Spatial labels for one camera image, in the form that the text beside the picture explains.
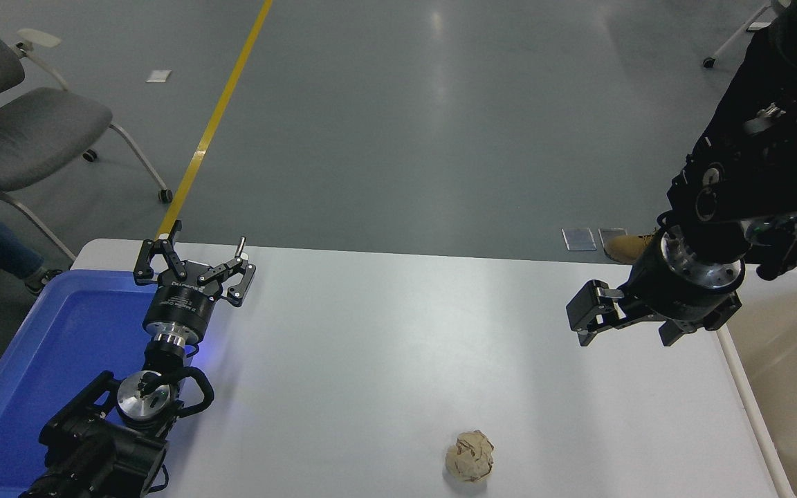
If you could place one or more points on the tan paper ball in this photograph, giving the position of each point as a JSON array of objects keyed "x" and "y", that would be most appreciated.
[{"x": 469, "y": 456}]

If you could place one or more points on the white-legged castor chair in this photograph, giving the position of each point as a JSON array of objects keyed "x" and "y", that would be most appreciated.
[{"x": 734, "y": 38}]

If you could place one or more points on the standing person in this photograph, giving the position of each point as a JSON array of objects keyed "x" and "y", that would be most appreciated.
[{"x": 630, "y": 247}]

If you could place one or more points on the silver floor plate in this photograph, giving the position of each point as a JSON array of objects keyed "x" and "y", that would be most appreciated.
[
  {"x": 579, "y": 239},
  {"x": 611, "y": 235}
]

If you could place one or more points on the blue plastic tray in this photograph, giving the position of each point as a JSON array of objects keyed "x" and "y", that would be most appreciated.
[{"x": 59, "y": 346}]

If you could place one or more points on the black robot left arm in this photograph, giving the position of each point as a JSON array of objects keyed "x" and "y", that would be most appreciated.
[{"x": 101, "y": 449}]

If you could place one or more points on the seated person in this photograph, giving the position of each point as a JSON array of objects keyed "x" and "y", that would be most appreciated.
[{"x": 4, "y": 249}]

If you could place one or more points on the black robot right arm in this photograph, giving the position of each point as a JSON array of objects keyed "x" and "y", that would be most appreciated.
[{"x": 751, "y": 194}]

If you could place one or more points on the grey padded chair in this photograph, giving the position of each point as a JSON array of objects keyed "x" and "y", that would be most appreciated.
[{"x": 32, "y": 135}]

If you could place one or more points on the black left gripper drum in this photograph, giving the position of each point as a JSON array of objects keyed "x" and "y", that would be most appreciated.
[{"x": 178, "y": 308}]

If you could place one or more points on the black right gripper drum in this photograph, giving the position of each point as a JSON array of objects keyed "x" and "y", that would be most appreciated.
[{"x": 668, "y": 297}]

